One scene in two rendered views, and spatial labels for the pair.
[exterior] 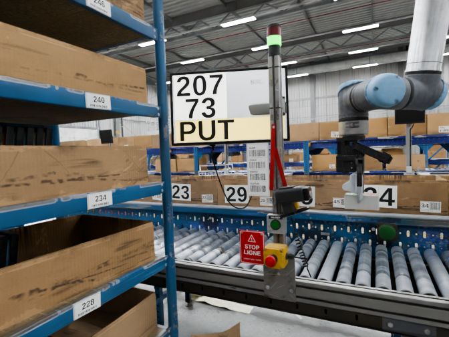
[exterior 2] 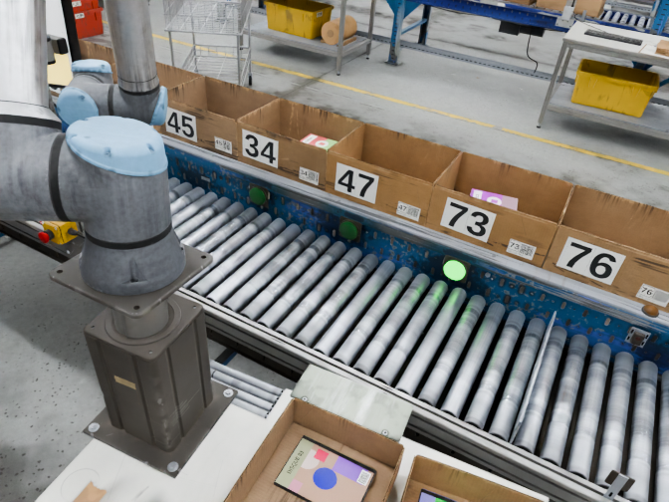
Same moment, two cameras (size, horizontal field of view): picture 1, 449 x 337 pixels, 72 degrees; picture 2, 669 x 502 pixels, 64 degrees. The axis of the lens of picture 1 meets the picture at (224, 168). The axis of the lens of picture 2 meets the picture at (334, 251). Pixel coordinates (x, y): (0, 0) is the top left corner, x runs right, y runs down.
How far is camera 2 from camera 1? 1.28 m
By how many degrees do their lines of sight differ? 34
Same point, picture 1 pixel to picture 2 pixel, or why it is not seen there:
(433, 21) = (115, 35)
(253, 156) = not seen: hidden behind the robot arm
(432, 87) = (137, 109)
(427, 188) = (308, 153)
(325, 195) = (207, 131)
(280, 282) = (76, 250)
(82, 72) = not seen: outside the picture
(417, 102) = not seen: hidden behind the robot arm
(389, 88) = (75, 111)
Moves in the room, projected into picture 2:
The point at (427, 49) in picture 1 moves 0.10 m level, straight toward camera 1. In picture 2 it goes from (119, 66) to (78, 77)
